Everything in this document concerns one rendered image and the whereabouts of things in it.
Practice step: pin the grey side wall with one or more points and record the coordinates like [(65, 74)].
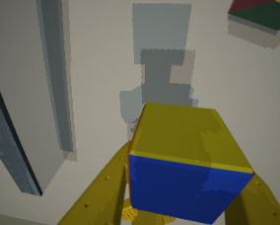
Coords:
[(34, 131)]

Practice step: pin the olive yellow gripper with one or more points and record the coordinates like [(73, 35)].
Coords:
[(102, 202)]

